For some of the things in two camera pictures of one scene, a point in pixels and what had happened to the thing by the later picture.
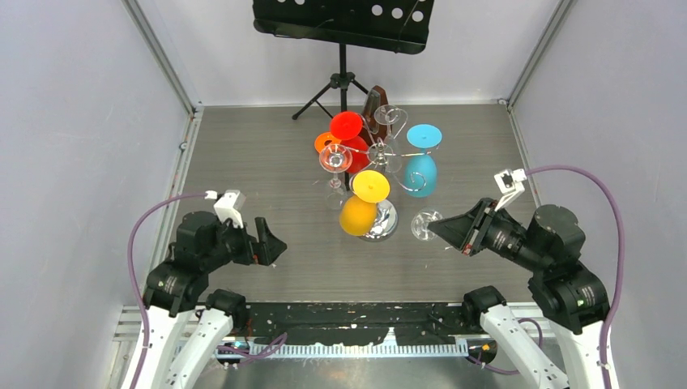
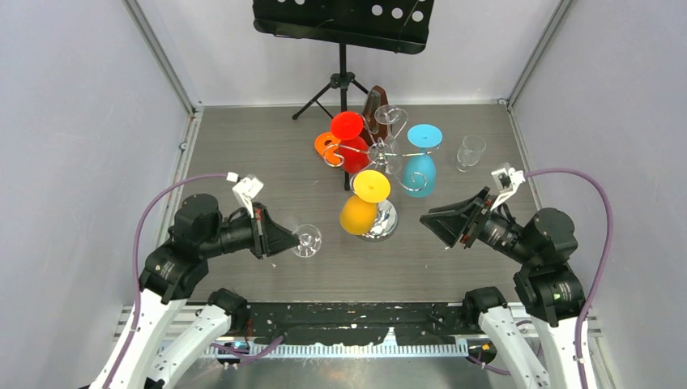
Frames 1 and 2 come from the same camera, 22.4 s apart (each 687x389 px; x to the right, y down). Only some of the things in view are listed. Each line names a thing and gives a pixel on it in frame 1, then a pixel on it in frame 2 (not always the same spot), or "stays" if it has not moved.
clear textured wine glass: x=420 y=223 -> x=468 y=155
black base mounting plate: x=363 y=322 stays
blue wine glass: x=420 y=173 stays
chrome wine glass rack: x=385 y=224 stays
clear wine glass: x=335 y=159 -> x=310 y=240
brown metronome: x=377 y=128 stays
